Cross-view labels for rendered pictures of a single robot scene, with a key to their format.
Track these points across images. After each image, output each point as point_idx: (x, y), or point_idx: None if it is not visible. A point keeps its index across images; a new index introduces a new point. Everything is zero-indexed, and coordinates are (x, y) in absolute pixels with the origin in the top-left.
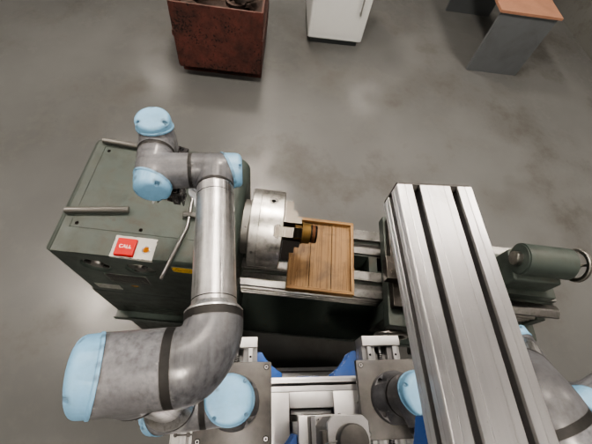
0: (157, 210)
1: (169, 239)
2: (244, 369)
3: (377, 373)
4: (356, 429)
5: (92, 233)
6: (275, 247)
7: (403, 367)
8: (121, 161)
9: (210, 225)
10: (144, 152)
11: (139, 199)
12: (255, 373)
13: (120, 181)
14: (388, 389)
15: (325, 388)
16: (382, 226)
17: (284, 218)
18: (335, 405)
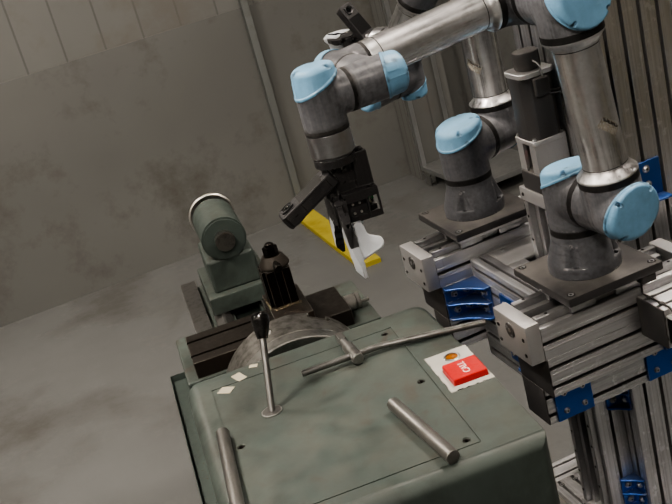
0: (368, 389)
1: (413, 352)
2: (541, 275)
3: (459, 222)
4: (515, 52)
5: (471, 412)
6: (345, 327)
7: (437, 216)
8: (285, 483)
9: (414, 17)
10: (360, 64)
11: (361, 415)
12: (537, 269)
13: (335, 456)
14: (470, 173)
15: (508, 269)
16: (210, 378)
17: None
18: (521, 258)
